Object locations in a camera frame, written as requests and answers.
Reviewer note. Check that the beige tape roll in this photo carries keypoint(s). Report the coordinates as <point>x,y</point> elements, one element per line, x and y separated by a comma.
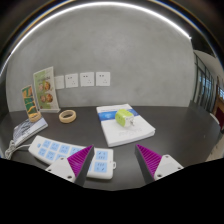
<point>61,116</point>

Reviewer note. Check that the curved white light strip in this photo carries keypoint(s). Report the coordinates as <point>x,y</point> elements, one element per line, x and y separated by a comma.
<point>100,4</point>

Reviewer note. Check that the dark-framed glass partition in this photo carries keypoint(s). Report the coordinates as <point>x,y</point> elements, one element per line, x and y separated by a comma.
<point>206,86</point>

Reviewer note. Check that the grey striped magazine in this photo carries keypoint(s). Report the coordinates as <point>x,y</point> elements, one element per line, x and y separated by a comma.
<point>28,130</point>

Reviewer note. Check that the green menu sign stand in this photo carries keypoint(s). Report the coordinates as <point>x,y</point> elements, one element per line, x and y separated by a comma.
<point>45,90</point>

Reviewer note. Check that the green and white charger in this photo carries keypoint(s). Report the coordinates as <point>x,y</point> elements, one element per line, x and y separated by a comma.
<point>122,116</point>

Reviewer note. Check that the white power strip, blue sockets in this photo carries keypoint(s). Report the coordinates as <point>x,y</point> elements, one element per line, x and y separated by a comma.
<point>50,150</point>

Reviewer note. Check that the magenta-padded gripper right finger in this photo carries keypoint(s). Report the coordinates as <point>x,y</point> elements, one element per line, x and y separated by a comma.
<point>150,162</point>

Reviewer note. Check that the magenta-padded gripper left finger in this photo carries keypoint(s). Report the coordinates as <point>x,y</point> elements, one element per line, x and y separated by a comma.
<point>78,162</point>

